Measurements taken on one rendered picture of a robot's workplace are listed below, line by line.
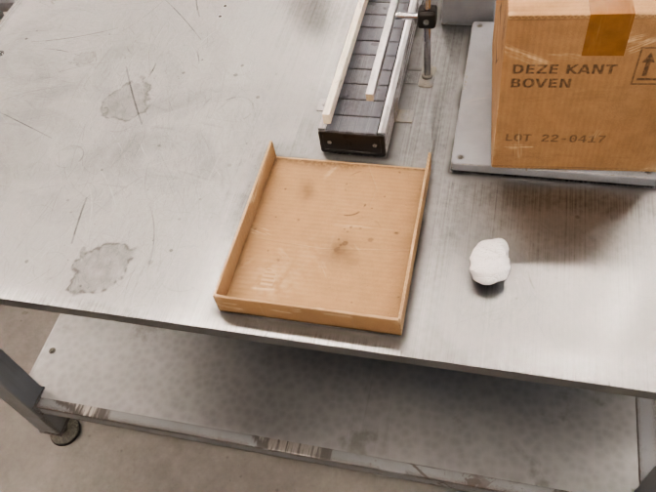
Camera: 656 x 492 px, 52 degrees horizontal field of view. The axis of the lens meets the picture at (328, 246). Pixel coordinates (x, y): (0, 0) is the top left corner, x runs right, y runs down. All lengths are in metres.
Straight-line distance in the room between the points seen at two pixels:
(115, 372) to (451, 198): 0.99
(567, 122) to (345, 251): 0.36
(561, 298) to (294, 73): 0.64
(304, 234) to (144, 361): 0.79
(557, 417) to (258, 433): 0.64
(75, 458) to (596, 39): 1.55
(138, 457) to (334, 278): 1.02
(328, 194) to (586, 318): 0.42
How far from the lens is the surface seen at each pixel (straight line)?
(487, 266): 0.94
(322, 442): 1.52
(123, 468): 1.87
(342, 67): 1.15
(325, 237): 1.01
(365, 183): 1.07
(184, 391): 1.64
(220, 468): 1.79
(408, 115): 1.17
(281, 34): 1.39
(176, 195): 1.13
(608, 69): 0.96
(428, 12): 1.16
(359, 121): 1.10
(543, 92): 0.97
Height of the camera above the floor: 1.63
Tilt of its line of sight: 53 degrees down
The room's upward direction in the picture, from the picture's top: 11 degrees counter-clockwise
